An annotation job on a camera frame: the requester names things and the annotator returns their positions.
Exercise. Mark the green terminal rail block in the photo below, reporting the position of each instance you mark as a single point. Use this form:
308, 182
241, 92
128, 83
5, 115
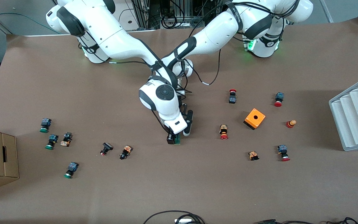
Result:
177, 140

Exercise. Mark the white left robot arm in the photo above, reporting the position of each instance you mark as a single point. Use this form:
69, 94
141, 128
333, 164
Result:
216, 31

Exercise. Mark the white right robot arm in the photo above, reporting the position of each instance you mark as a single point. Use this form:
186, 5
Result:
110, 34

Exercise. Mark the red mushroom button orange block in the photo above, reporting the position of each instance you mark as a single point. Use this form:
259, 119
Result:
223, 131

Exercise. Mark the red pushbutton black contact block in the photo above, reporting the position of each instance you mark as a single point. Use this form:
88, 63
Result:
232, 97

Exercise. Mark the small orange contact block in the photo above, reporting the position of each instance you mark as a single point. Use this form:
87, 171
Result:
253, 155

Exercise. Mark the red mushroom button blue block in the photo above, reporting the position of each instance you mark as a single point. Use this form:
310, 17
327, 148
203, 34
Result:
283, 152
279, 99

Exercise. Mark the green pushbutton blue contact block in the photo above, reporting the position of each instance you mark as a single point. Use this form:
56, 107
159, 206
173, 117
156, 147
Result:
44, 124
71, 169
52, 141

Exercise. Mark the red orange button head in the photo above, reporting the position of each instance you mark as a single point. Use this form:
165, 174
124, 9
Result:
291, 123

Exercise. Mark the white mounting plate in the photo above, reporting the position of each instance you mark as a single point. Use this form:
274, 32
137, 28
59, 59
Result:
127, 15

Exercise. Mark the white ridged tray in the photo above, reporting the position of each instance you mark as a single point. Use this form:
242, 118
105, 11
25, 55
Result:
356, 118

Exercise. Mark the black square-head switch red tip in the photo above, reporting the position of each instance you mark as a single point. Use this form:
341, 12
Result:
106, 147

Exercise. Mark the orange button enclosure box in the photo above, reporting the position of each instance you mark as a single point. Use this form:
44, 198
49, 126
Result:
253, 119

